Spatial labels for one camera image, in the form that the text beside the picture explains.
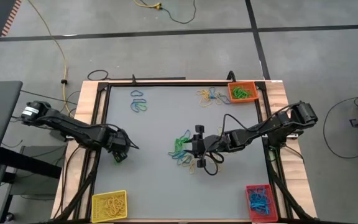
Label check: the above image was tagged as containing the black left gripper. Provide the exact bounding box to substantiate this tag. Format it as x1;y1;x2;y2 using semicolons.
104;128;140;164

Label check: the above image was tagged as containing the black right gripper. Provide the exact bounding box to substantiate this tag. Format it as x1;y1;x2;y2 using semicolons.
183;124;232;169

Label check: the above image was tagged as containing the yellow plastic basket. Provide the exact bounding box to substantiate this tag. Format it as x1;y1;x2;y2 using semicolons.
91;190;129;224

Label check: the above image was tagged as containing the black metal rod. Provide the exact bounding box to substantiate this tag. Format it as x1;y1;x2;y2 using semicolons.
107;74;186;82

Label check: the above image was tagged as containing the orange plastic basket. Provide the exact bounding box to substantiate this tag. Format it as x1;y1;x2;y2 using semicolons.
227;80;259;103

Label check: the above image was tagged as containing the black equipment stand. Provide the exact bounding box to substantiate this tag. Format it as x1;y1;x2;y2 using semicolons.
0;146;62;224

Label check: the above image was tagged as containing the black floor tape line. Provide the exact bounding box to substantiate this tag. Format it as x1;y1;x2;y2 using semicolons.
0;24;358;43
244;0;272;81

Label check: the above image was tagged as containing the red plastic basket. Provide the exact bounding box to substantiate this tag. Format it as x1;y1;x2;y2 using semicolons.
245;184;279;223

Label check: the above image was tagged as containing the black side desk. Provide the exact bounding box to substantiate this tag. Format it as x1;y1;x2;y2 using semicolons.
0;80;24;169

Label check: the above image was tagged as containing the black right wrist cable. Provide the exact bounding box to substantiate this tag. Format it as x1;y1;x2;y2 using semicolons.
202;113;248;176

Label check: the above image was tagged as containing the black cable loop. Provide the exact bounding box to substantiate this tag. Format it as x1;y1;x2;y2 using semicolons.
87;69;109;82

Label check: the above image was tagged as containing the yellow power cable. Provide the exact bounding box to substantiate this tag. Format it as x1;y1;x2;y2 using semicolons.
26;0;71;116

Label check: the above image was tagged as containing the thin black floor cable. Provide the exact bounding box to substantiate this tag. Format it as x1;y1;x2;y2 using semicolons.
160;0;197;24
323;96;358;159

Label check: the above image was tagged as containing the yellow plug cable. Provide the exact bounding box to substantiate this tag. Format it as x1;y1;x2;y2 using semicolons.
134;0;163;9

